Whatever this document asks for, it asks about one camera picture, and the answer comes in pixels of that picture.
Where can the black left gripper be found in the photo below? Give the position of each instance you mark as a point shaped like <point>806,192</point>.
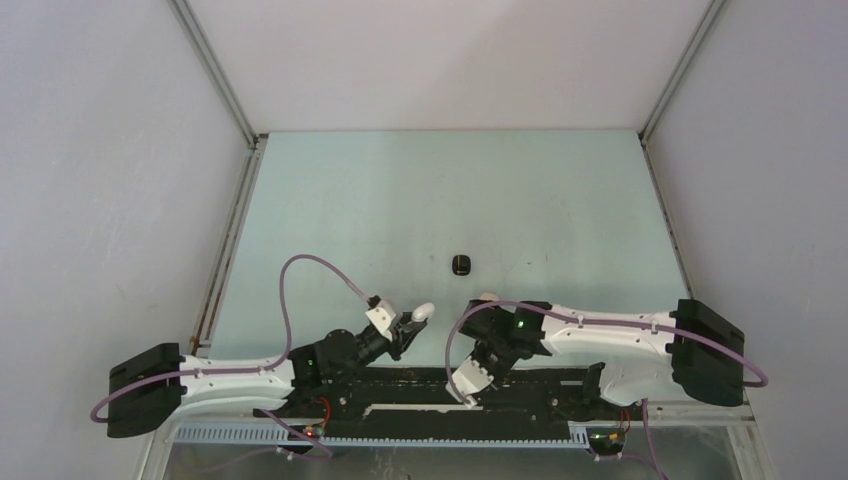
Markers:
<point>401,341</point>

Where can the black gold-trimmed charging case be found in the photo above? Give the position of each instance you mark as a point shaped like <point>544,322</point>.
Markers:
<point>461,265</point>

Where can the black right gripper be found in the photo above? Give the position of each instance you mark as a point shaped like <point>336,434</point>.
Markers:
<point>497,374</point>

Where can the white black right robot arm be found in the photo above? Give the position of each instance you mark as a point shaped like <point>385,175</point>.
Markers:
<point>690,350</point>

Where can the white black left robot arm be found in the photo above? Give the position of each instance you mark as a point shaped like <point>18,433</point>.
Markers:
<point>161,383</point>

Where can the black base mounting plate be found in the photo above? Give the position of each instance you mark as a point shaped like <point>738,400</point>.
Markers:
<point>412,403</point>

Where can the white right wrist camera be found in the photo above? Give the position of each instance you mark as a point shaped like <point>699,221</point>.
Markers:
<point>468,379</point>

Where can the grey slotted cable duct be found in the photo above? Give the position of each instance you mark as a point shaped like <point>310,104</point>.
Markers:
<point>267,434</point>

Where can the white charging case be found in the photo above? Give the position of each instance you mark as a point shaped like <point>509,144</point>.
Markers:
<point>423,312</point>

